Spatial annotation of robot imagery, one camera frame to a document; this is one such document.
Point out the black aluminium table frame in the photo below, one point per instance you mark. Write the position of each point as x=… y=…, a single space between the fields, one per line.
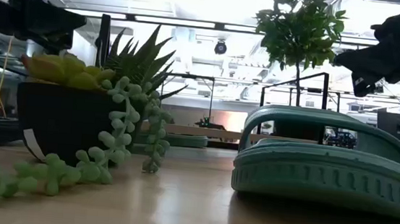
x=222 y=145

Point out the wooden shelf with black frame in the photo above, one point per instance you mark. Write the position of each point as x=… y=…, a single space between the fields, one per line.
x=220 y=133

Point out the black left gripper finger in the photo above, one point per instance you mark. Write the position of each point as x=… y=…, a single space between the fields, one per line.
x=55 y=19

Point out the cluttered background workbench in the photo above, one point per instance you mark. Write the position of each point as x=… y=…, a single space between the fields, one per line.
x=341 y=139

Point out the black round plant pot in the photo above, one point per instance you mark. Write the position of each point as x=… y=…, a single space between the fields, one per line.
x=296 y=130

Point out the green leafy artificial tree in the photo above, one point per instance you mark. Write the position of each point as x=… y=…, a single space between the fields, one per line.
x=301 y=30

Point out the teal rubber slide sandal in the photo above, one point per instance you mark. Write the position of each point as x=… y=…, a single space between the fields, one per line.
x=186 y=141
x=324 y=181

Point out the artificial succulent arrangement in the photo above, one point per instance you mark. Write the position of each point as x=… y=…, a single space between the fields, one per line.
x=143 y=60

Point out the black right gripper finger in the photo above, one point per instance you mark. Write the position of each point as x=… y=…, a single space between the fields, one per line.
x=367 y=63

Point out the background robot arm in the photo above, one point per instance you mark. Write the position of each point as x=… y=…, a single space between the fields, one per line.
x=206 y=123

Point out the round black ceiling camera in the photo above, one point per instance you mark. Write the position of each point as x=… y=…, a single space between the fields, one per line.
x=220 y=48

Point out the dark computer monitor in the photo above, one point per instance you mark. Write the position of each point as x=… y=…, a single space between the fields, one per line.
x=398 y=125

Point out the black bowl planter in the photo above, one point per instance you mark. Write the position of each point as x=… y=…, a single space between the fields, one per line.
x=61 y=121

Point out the white label strip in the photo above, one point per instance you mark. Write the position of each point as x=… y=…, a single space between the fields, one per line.
x=33 y=146

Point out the black background rig frame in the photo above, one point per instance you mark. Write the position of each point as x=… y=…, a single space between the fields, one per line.
x=314 y=90
x=188 y=76

